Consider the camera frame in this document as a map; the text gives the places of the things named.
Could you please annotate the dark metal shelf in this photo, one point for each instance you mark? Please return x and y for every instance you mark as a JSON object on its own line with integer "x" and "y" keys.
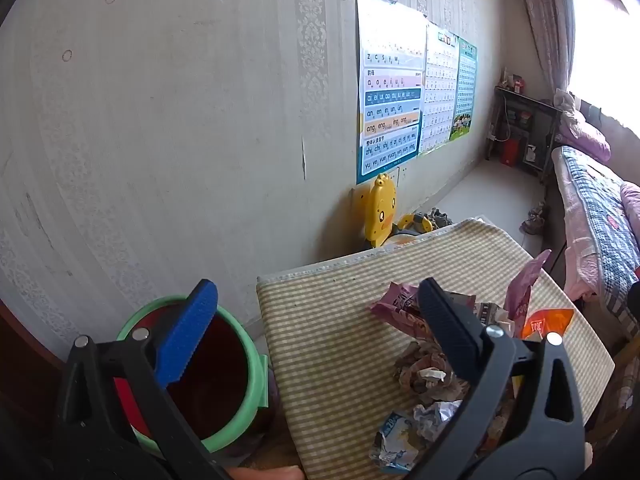
{"x": 537, "y": 110}

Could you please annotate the pair of shoes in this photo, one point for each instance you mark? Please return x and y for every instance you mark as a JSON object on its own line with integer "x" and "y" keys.
{"x": 534, "y": 222}

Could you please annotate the orange plastic wrapper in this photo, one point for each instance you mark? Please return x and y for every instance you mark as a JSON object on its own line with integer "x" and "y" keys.
{"x": 542, "y": 322}

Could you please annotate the white chart wall poster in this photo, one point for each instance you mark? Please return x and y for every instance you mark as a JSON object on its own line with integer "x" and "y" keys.
{"x": 440, "y": 95}

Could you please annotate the window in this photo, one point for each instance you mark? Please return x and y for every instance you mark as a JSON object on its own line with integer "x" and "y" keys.
{"x": 605, "y": 60}

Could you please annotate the pile of toys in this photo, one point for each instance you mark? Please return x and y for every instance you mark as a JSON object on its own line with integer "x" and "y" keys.
{"x": 420, "y": 222}

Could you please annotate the purple pillow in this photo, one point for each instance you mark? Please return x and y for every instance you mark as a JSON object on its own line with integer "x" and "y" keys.
{"x": 585, "y": 137}

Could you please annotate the pink snack wrapper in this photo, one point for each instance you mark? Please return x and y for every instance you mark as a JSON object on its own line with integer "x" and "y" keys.
{"x": 395, "y": 305}

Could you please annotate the red box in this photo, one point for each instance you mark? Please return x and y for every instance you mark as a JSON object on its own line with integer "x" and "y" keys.
{"x": 510, "y": 152}

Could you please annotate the green trash bin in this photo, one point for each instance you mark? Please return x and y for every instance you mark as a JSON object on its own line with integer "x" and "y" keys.
{"x": 220, "y": 390}

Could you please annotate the green chart wall poster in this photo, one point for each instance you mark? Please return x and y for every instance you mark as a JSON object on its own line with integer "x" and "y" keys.
{"x": 465, "y": 85}

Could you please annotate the patterned curtain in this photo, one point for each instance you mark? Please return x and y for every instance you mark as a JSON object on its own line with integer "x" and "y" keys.
{"x": 547, "y": 20}

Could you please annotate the yellow duck toy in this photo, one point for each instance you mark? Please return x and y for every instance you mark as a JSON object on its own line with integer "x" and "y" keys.
{"x": 380, "y": 210}

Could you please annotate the checked tablecloth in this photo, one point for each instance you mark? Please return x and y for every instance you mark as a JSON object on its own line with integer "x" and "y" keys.
{"x": 325, "y": 340}

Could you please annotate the blue lettered wall poster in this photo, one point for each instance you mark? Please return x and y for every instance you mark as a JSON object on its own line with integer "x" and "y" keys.
{"x": 390, "y": 100}

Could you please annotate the dark wooden furniture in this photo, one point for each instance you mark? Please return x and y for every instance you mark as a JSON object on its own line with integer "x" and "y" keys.
{"x": 25, "y": 370}

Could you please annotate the small crumpled white paper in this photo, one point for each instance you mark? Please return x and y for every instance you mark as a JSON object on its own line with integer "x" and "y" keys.
{"x": 435, "y": 417}

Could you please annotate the blue and white packet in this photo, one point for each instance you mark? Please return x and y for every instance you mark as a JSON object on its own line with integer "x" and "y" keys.
{"x": 395, "y": 440}

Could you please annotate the purple plastic wrapper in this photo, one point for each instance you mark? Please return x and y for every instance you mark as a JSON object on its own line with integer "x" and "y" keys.
{"x": 522, "y": 285}

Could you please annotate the brown paper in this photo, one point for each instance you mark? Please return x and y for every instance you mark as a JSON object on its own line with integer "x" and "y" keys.
{"x": 425, "y": 365}

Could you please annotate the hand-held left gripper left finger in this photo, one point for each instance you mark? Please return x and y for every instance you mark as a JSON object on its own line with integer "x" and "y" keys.
{"x": 190, "y": 330}

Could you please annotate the bed with plaid quilt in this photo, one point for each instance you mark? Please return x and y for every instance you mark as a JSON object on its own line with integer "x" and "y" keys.
{"x": 595, "y": 200}

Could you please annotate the pink blanket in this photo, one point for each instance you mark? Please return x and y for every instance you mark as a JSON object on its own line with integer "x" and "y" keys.
{"x": 631, "y": 210}

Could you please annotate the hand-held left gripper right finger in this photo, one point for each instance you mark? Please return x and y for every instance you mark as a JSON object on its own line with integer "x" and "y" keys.
{"x": 450, "y": 330}

